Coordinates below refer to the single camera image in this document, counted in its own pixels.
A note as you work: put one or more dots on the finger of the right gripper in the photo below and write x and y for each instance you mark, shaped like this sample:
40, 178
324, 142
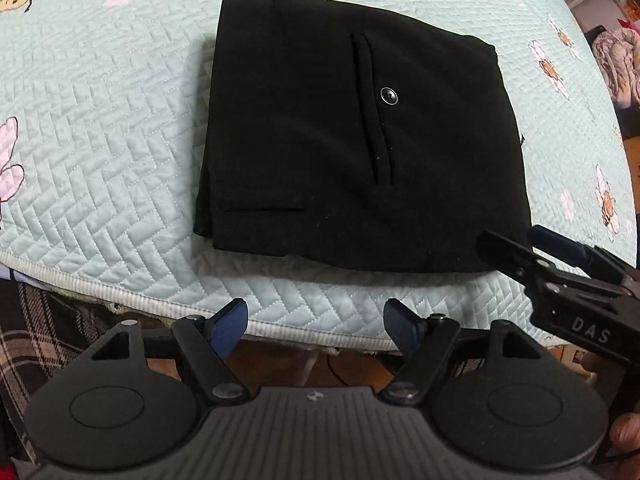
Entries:
597, 262
510, 258

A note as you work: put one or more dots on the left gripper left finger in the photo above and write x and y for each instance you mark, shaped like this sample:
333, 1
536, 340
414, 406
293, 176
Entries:
199, 338

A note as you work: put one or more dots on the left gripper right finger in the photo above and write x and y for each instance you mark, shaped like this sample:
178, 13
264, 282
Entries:
409, 332

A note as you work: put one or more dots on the black trousers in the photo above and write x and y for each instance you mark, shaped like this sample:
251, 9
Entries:
357, 137

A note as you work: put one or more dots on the person's right hand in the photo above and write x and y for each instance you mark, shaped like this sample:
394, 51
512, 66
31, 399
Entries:
625, 435

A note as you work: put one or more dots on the plaid fabric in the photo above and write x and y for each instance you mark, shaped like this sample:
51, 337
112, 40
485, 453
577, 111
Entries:
41, 332

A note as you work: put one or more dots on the crumpled blanket in background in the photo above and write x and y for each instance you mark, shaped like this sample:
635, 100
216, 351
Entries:
617, 55

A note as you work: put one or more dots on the light green quilted bedspread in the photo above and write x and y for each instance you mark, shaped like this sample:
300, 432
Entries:
103, 118

